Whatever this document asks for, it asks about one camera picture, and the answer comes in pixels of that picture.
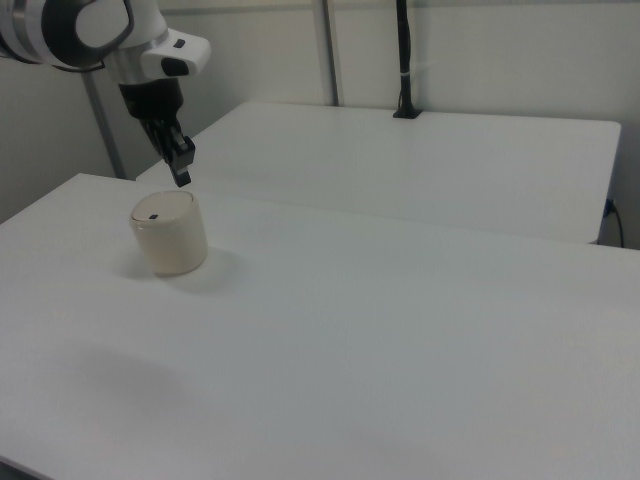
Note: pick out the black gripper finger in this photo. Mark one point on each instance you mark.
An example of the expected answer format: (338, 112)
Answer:
(181, 155)
(156, 137)

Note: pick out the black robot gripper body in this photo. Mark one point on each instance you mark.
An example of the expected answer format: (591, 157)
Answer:
(152, 100)

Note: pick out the beige trash bin lid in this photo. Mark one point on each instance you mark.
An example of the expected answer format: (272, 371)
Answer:
(162, 207)

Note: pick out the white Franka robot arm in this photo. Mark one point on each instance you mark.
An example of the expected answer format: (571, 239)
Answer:
(90, 30)

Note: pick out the beige round trash bin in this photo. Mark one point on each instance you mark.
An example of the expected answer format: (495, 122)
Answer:
(175, 245)

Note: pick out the white side table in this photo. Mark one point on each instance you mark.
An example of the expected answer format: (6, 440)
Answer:
(400, 165)

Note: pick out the grey aluminium frame post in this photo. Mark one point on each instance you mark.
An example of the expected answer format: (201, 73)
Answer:
(107, 135)

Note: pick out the grey aluminium wall post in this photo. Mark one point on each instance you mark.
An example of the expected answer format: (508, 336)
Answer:
(330, 50)

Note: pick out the black camera pole with clamp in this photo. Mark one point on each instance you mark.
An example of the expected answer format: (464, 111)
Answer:
(406, 50)

